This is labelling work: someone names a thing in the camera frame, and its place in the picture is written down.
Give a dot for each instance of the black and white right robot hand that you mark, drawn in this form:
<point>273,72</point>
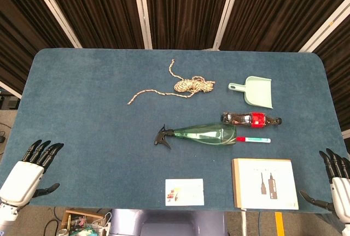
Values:
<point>341,195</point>

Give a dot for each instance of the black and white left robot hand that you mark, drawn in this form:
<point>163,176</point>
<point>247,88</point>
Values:
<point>26,181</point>

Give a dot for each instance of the green spray bottle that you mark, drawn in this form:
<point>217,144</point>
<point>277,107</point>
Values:
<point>207,135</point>

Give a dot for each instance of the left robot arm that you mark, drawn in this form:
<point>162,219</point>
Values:
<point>6,212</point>

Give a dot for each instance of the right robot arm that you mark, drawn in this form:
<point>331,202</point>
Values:
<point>346,229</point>

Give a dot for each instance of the cola bottle with red label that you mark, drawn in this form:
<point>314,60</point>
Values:
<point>257,119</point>

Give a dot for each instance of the cardboard box with clutter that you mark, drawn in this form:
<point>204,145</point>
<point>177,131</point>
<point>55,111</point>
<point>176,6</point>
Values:
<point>79,223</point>

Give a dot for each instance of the yellow strip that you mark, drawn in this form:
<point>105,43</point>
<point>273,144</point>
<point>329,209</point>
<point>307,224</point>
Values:
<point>279,225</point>

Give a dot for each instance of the white and cardboard flat box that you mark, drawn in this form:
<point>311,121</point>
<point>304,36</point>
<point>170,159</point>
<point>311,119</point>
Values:
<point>265,184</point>

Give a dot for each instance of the dark equipment on floor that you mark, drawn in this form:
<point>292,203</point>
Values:
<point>11,102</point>

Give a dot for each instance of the blue carpet table cover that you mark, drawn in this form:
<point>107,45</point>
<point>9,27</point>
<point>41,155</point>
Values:
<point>95,124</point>

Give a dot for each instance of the white table leg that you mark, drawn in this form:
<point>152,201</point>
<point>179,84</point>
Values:
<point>244,223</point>

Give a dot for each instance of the marker pen with red cap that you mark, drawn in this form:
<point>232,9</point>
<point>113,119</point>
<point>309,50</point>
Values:
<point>254,139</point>

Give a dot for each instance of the dark brown pleated curtain panel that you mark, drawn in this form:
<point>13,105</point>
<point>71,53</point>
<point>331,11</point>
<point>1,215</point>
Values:
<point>281,6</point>
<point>186,9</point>
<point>22,28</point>
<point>104,9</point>
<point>339,69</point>

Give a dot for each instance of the mint green dustpan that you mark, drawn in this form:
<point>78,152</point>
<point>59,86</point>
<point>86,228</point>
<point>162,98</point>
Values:
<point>257,91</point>

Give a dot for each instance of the white picture postcard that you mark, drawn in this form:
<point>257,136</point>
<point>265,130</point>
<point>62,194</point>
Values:
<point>184,192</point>

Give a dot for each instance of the white partition frame post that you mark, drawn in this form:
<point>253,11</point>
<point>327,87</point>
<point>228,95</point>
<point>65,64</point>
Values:
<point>328,30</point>
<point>11,89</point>
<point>227,12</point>
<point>142,12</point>
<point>56,12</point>

